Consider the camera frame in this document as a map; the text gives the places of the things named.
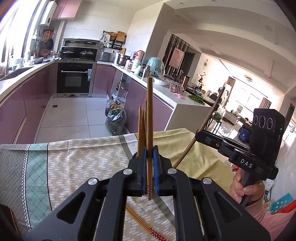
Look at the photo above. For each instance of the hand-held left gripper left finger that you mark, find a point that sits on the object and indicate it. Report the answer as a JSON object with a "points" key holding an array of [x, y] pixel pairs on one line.
{"points": [[144, 166]]}

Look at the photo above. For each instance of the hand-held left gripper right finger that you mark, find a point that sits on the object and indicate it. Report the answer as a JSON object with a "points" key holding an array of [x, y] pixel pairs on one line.
{"points": [[156, 171]]}

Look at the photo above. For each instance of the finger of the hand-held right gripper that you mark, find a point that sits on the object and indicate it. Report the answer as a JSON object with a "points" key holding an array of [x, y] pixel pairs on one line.
{"points": [[208, 140], [222, 136]]}

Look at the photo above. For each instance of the patterned-end wooden chopstick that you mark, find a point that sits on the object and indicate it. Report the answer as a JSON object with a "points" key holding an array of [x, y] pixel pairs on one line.
{"points": [[149, 115], [143, 129], [214, 109], [139, 129]]}

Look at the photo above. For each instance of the pile of wooden chopsticks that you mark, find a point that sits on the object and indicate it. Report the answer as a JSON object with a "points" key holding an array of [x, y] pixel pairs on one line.
{"points": [[143, 223]]}

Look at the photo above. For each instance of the person's right forearm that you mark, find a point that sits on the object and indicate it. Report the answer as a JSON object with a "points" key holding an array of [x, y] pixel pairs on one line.
{"points": [[272, 222]]}

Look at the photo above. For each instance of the person's right hand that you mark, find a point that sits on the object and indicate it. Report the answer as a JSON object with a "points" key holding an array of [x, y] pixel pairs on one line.
{"points": [[252, 192]]}

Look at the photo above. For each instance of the blue bucket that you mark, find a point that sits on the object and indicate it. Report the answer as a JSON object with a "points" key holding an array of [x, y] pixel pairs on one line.
{"points": [[244, 135]]}

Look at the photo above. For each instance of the bunch of leafy greens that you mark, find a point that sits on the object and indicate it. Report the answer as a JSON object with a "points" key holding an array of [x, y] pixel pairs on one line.
{"points": [[196, 99]]}

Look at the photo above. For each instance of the plastic bag of greens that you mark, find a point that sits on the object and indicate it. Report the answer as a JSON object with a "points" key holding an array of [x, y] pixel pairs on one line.
{"points": [[115, 121]]}

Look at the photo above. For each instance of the clear glass jar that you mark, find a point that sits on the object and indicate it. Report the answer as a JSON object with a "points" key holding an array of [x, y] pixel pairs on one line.
{"points": [[176, 87]]}

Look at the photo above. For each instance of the round ceiling lamp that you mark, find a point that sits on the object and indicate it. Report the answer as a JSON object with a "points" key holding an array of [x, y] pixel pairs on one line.
{"points": [[248, 77]]}

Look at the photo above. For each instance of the blue plastic basket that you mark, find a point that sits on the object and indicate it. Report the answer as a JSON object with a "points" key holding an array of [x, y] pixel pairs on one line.
{"points": [[281, 204]]}

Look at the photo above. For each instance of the purple base cabinet run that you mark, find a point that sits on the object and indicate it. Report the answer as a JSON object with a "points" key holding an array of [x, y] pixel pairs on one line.
{"points": [[27, 102], [136, 99]]}

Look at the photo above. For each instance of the clear oil bottle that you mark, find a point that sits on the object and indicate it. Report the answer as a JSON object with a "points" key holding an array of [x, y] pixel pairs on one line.
{"points": [[111, 105]]}

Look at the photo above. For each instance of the patterned tablecloth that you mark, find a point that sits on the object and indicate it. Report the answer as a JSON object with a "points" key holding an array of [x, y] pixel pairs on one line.
{"points": [[69, 162]]}

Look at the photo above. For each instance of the teal air fryer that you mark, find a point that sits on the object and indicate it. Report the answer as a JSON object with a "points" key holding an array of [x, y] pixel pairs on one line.
{"points": [[156, 67]]}

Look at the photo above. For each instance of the pink electric kettle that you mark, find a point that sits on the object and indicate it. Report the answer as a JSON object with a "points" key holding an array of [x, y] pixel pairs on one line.
{"points": [[140, 55]]}

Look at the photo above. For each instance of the steel stock pot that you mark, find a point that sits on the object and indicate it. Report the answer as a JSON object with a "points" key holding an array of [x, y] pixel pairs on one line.
{"points": [[122, 59]]}

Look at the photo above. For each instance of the black integrated stove oven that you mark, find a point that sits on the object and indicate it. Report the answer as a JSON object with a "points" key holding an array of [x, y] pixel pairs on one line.
{"points": [[75, 78]]}

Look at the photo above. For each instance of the silver countertop appliance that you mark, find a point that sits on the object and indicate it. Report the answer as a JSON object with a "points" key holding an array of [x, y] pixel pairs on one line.
{"points": [[105, 56]]}

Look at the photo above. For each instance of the black lidded cooking pot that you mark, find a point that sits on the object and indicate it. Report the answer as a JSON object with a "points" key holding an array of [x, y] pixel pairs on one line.
{"points": [[68, 53], [87, 53]]}

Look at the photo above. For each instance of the wooden cutting board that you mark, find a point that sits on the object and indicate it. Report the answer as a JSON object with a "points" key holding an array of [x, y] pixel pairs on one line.
{"points": [[120, 37]]}

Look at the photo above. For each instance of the steel bowl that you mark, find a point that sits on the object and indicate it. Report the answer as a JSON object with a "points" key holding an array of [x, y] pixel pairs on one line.
{"points": [[38, 60]]}

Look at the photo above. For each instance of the hanging frying pan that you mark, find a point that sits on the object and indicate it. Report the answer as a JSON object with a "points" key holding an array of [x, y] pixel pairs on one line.
{"points": [[50, 44]]}

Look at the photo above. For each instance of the white water heater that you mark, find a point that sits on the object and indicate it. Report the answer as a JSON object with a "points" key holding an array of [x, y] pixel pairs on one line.
{"points": [[47, 12]]}

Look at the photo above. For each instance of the kitchen window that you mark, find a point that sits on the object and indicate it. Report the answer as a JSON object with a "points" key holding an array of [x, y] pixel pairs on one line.
{"points": [[13, 34]]}

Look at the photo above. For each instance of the wall clock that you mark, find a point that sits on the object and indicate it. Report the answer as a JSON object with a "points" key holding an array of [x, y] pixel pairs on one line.
{"points": [[204, 64]]}

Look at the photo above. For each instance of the pink wall painting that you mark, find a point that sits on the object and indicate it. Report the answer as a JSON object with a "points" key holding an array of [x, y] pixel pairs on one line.
{"points": [[176, 58]]}

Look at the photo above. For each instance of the black wall rack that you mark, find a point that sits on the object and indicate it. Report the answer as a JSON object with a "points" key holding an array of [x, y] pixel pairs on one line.
{"points": [[111, 44]]}

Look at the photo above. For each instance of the purple wall cabinets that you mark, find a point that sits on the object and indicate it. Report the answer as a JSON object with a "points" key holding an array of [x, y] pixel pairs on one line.
{"points": [[67, 9]]}

